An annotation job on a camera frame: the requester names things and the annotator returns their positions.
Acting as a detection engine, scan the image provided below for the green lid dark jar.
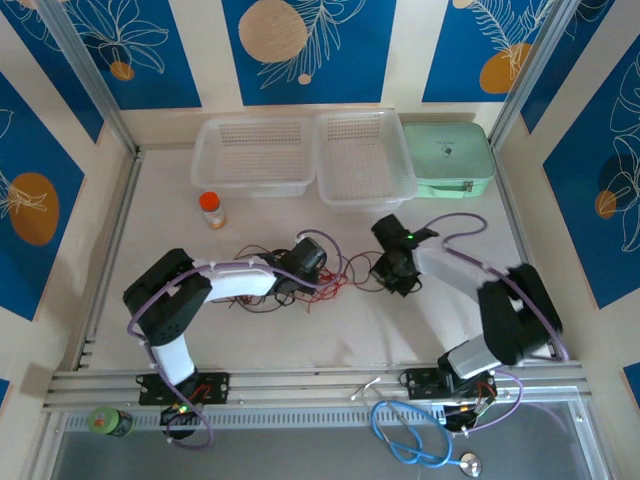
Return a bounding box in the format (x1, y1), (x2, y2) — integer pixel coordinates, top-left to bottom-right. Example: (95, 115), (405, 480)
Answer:
(87, 405), (136, 440)

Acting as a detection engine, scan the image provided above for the thin black cable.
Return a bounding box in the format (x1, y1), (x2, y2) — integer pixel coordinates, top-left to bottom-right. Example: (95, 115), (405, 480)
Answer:
(273, 291), (315, 318)
(226, 293), (282, 313)

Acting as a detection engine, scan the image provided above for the aluminium frame post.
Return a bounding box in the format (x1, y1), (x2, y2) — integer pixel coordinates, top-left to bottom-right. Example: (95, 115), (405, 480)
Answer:
(487, 0), (577, 149)
(35, 0), (142, 158)

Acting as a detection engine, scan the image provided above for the aluminium table edge rail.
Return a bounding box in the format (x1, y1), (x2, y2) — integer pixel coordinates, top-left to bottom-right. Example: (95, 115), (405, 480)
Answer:
(42, 360), (589, 413)

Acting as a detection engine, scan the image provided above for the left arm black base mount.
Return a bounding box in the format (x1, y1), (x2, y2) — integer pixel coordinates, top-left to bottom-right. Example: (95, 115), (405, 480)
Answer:
(136, 371), (233, 407)

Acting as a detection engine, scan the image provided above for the narrow white perforated plastic basket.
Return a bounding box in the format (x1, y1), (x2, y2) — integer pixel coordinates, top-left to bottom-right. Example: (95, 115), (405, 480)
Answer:
(314, 109), (419, 215)

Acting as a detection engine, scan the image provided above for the wide white perforated plastic basket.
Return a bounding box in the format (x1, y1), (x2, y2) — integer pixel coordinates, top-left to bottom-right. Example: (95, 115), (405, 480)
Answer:
(190, 117), (317, 199)

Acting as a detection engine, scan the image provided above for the grey slotted cable tray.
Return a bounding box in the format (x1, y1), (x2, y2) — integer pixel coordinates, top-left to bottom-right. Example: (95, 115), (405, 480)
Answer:
(62, 405), (451, 433)

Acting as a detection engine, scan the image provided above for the blue stethoscope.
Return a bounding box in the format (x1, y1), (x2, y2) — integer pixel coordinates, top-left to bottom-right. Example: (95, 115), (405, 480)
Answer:
(349, 376), (484, 477)

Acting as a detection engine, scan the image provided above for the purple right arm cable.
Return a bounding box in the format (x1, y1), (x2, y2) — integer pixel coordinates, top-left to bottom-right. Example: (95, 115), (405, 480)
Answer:
(441, 212), (572, 435)

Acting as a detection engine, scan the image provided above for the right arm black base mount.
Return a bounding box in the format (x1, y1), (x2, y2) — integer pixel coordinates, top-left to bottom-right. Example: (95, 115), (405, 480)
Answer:
(401, 367), (499, 402)

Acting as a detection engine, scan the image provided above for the orange lid pill bottle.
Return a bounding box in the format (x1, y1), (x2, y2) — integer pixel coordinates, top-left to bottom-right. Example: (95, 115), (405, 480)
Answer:
(198, 191), (228, 231)

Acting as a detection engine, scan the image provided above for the mint green zipper case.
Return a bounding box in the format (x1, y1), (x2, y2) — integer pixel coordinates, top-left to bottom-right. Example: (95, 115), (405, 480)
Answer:
(402, 122), (498, 201)

